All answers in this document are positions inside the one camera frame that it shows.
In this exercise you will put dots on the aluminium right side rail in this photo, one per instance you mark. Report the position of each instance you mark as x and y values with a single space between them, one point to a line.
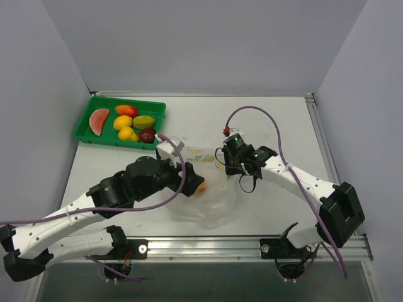
320 163

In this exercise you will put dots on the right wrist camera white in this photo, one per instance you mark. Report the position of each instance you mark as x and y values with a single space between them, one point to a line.
228 131

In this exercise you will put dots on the aluminium front rail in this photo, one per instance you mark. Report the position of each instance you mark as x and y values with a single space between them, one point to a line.
174 249

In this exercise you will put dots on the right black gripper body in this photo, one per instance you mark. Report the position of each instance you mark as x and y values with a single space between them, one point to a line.
232 162

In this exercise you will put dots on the red orange mango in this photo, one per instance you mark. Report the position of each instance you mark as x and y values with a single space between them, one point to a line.
127 110

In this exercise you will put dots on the orange fruit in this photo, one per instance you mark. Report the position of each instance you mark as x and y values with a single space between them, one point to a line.
201 188

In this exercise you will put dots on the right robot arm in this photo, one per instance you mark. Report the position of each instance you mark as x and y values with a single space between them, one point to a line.
336 207

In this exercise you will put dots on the watermelon slice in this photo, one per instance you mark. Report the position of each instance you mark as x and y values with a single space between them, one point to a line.
97 120

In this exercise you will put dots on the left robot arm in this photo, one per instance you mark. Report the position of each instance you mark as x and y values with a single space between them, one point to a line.
32 247

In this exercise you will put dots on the yellow lemon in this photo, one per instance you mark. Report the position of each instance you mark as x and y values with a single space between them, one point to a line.
121 122

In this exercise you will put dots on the aluminium rail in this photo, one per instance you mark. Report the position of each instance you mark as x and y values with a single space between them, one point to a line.
320 163
174 249

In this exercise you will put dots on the green plastic tray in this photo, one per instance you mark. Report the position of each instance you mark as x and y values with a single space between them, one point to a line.
109 136

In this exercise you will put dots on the yellow green mango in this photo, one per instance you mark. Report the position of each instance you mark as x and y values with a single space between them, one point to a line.
143 121

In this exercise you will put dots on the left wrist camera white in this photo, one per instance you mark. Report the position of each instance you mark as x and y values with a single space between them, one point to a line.
165 151

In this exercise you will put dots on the dark red apple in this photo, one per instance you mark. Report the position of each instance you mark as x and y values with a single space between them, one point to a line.
147 135

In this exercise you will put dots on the clear plastic bag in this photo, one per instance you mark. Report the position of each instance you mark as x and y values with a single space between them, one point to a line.
211 208

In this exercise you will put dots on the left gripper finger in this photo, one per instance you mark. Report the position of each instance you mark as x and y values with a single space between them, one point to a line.
186 171
191 184

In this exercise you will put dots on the yellow pear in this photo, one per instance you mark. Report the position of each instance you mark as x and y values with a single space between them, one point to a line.
127 134

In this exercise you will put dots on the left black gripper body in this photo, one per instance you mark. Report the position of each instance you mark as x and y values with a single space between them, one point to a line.
190 181

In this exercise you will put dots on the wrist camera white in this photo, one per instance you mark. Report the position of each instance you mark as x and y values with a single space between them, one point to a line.
228 131
165 151

